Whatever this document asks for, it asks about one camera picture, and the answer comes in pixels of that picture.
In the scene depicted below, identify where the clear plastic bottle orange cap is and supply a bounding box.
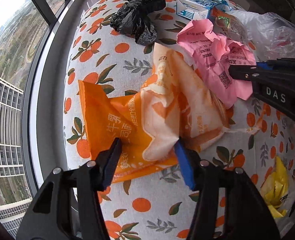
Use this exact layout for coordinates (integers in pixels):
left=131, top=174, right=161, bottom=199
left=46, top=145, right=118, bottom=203
left=231, top=10, right=295, bottom=61

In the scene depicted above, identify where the yellow snack wrapper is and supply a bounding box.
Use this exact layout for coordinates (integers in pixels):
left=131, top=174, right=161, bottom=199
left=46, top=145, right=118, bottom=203
left=260, top=156, right=289, bottom=219

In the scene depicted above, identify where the pink paper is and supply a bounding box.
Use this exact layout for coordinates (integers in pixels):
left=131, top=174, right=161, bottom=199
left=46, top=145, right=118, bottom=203
left=177, top=19, right=256, bottom=108

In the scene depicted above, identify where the clear orange snack wrapper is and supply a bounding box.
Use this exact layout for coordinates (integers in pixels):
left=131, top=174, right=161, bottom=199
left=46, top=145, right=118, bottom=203
left=211, top=8, right=248, bottom=44

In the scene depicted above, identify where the orange snack bag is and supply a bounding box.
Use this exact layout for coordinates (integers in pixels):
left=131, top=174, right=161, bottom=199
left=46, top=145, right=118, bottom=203
left=79, top=44, right=229, bottom=183

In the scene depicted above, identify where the black plastic bag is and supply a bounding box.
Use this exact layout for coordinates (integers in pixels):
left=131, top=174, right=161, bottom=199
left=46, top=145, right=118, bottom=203
left=110, top=0, right=166, bottom=46

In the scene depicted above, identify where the blue white milk carton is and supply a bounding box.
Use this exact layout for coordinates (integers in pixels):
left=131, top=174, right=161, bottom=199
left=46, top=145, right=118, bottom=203
left=176, top=0, right=232, bottom=20

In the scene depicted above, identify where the orange fruit print tablecloth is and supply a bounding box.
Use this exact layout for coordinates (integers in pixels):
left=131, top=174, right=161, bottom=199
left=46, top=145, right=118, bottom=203
left=63, top=0, right=295, bottom=239

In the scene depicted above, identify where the dark window frame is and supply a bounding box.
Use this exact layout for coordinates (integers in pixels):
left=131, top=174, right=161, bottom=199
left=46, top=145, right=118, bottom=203
left=20, top=0, right=84, bottom=196

